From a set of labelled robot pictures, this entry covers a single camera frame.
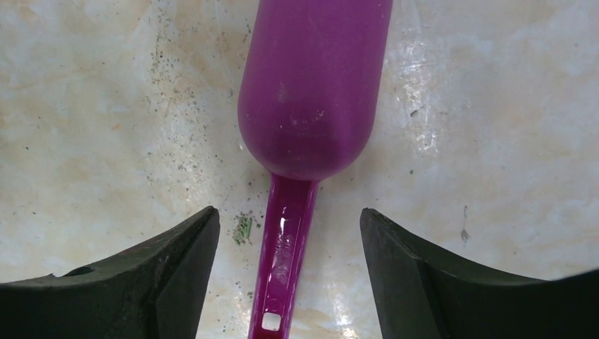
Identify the purple plastic scoop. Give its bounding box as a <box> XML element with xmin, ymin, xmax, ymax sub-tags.
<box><xmin>237</xmin><ymin>0</ymin><xmax>393</xmax><ymax>338</ymax></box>

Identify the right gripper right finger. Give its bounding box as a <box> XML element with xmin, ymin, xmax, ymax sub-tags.
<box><xmin>360</xmin><ymin>208</ymin><xmax>598</xmax><ymax>338</ymax></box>

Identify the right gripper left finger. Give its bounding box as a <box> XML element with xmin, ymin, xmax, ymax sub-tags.
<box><xmin>1</xmin><ymin>206</ymin><xmax>220</xmax><ymax>338</ymax></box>

